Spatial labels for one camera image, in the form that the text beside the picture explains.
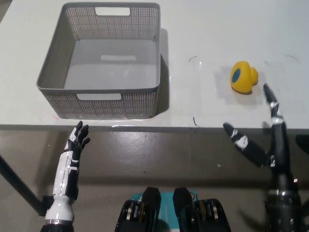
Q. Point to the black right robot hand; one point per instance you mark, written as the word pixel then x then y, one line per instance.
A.
pixel 281 145

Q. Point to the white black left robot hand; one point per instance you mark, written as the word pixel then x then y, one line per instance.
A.
pixel 64 178

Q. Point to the yellow rubber duck toy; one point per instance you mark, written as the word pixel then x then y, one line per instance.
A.
pixel 242 75

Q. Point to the black table foot plate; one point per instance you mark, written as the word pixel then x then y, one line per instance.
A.
pixel 46 205

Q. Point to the gray perforated plastic basket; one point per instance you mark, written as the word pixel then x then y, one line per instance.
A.
pixel 108 70

